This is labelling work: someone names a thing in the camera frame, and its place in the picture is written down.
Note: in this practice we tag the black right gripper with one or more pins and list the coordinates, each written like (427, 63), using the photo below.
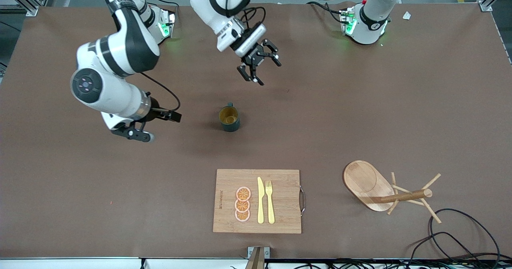
(156, 113)

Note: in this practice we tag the yellow plastic fork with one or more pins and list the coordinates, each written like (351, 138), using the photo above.
(270, 205)

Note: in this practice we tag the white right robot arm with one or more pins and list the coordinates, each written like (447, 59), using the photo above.
(116, 93)

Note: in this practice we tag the wooden mug tree stand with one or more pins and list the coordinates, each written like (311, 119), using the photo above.
(366, 181)

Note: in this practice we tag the teal cup with yellow inside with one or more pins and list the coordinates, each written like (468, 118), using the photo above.
(231, 126)

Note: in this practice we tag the white paper scrap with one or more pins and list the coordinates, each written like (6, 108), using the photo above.
(407, 15)

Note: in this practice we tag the brown table cover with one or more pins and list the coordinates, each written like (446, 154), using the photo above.
(360, 113)

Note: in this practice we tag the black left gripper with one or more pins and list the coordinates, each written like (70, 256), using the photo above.
(254, 56)

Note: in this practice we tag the yellow plastic knife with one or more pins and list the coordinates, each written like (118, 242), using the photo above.
(260, 201)

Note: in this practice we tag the orange slice toy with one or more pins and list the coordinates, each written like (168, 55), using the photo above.
(242, 206)
(243, 193)
(242, 216)

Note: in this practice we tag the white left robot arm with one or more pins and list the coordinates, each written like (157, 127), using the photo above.
(208, 5)

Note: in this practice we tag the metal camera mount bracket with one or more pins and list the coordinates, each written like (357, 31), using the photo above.
(258, 257)

